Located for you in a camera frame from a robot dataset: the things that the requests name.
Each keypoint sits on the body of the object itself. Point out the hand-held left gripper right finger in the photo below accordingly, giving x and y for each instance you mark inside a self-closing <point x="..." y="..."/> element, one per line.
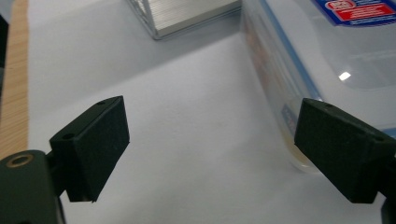
<point x="339" y="149"/>

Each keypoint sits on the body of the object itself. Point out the aluminium block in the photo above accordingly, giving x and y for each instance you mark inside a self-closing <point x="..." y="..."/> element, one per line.
<point x="186" y="15"/>

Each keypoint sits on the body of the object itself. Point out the clear plastic container blue-sealed lid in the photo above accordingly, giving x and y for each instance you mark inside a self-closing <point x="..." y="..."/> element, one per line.
<point x="358" y="62"/>

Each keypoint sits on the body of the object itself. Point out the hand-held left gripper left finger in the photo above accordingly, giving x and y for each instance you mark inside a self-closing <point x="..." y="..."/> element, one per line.
<point x="93" y="146"/>

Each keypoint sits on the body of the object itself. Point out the dark thing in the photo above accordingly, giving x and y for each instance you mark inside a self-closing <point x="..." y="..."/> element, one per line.
<point x="3" y="40"/>

